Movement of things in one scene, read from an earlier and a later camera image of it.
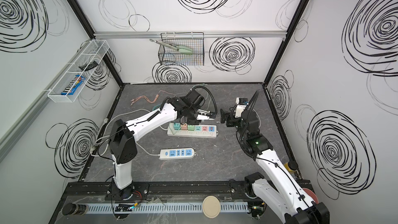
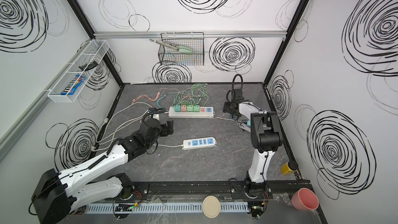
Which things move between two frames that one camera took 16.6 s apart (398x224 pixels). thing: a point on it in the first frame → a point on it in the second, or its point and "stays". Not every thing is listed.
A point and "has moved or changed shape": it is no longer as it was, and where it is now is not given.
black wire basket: x=194 y=41 stays
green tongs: x=181 y=49 stays
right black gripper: x=230 y=118 → x=230 y=108
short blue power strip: x=172 y=153 → x=198 y=143
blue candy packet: x=70 y=89 stays
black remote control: x=88 y=66 stays
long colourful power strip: x=200 y=131 has moved or changed shape
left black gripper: x=197 y=113 → x=168 y=127
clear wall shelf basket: x=76 y=80 stays
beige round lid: x=211 y=207 stays
